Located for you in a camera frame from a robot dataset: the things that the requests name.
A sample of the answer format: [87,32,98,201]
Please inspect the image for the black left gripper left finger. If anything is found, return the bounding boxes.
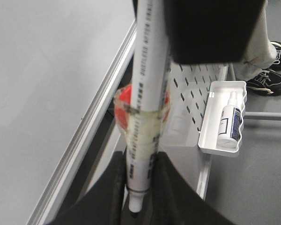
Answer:
[46,151,127,225]

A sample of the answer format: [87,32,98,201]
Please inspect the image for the black sneaker near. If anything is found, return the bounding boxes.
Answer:
[246,69,281,96]

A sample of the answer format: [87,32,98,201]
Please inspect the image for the person's beige trouser legs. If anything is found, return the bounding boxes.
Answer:
[233,0,277,81]

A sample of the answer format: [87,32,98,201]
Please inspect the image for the white metal stand frame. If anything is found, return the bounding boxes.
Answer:
[79,63,281,200]

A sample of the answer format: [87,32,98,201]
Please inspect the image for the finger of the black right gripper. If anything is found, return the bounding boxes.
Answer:
[164,0,265,63]

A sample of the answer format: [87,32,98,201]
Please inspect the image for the white black-tip whiteboard marker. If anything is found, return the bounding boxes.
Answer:
[126,0,169,213]

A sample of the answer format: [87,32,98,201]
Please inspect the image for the white whiteboard with aluminium frame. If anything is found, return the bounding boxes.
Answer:
[0,0,135,225]

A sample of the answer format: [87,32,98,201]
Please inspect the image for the white blue spray bottle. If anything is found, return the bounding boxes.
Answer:
[217,91,241,148]

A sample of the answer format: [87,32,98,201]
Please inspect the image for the white perforated pegboard panel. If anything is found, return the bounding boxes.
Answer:
[161,63,228,147]

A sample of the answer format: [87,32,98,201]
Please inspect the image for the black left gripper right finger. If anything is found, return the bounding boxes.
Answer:
[151,152,233,225]

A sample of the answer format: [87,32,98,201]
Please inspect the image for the red round magnet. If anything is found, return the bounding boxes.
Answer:
[113,84,170,134]

